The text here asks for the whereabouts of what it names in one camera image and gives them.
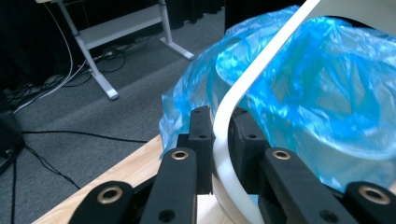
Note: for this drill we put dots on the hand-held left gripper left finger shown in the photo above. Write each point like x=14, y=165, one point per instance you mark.
x=202, y=146

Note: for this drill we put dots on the black equipment box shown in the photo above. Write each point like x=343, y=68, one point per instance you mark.
x=11, y=137

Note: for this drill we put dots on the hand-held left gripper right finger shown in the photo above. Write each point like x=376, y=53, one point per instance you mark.
x=246, y=149

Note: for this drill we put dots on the blue plastic bag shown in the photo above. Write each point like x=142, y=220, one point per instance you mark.
x=327, y=93

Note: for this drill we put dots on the white metal stand frame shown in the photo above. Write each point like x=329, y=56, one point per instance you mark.
x=93, y=65

